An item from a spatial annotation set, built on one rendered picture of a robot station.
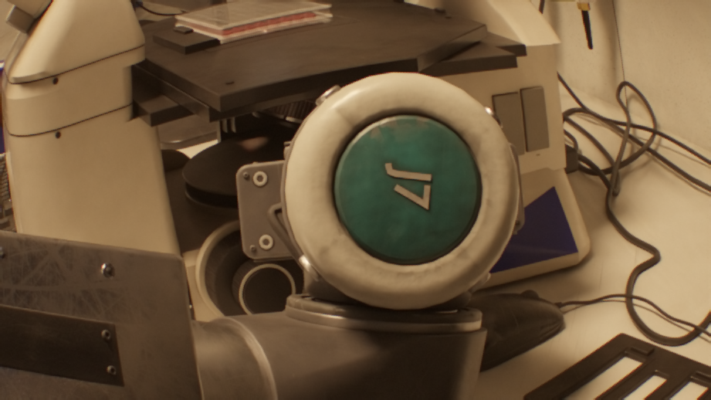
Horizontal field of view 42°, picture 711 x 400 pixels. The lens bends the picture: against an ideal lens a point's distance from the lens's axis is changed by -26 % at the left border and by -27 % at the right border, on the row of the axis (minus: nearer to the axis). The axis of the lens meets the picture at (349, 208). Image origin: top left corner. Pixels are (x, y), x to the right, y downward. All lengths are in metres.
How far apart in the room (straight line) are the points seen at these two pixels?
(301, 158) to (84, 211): 0.36
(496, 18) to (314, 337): 0.51
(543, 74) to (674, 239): 0.20
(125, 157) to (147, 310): 0.43
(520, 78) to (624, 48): 0.48
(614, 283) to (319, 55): 0.31
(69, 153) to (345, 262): 0.36
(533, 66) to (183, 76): 0.30
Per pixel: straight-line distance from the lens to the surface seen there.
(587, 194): 1.04
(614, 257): 0.89
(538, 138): 0.87
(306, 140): 0.40
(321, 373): 0.40
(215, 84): 0.64
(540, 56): 0.87
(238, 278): 0.75
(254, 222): 0.58
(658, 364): 0.70
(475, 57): 0.71
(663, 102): 1.27
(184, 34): 0.81
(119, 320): 0.31
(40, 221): 0.75
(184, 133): 1.30
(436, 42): 0.70
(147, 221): 0.76
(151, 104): 0.72
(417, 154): 0.40
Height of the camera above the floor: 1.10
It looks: 20 degrees down
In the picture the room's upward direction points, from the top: 5 degrees counter-clockwise
